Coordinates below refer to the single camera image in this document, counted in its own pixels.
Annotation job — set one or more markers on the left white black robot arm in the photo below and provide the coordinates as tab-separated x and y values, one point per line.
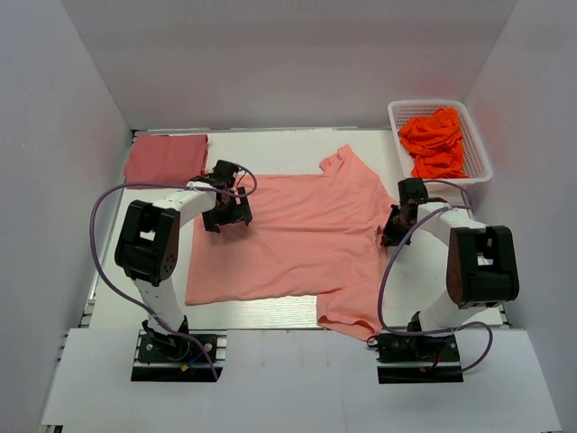
148	250

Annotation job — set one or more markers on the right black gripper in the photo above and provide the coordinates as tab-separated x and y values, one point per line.
390	236

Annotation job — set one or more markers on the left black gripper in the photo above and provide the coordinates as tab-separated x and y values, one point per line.
240	212

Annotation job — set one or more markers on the crumpled orange t shirt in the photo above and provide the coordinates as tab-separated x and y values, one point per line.
435	143

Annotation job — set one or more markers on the folded dusty red t shirt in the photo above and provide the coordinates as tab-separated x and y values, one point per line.
173	160

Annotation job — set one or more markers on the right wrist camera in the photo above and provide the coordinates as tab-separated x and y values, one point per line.
413	192

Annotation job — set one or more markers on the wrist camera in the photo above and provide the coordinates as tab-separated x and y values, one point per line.
413	192
222	176

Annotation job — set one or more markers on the salmon pink t shirt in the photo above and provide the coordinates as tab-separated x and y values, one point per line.
310	234

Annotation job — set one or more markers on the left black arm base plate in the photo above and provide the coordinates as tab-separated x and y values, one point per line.
154	362

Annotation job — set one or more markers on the white perforated plastic basket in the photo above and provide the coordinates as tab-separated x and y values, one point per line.
476	163

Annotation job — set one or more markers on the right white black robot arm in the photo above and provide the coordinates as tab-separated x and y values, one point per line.
481	265

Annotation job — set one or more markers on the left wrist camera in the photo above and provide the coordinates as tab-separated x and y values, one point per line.
222	176

